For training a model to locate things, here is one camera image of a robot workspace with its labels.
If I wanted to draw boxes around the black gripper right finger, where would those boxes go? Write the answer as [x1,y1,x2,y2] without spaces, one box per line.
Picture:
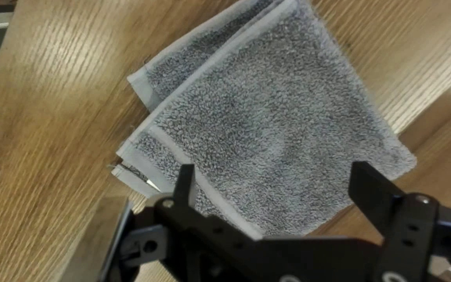
[348,160,442,282]

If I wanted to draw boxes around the grey towel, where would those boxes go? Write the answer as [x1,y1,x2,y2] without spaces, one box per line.
[112,0,420,241]

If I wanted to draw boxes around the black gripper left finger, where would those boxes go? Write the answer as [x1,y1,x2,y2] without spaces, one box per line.
[153,163,212,237]

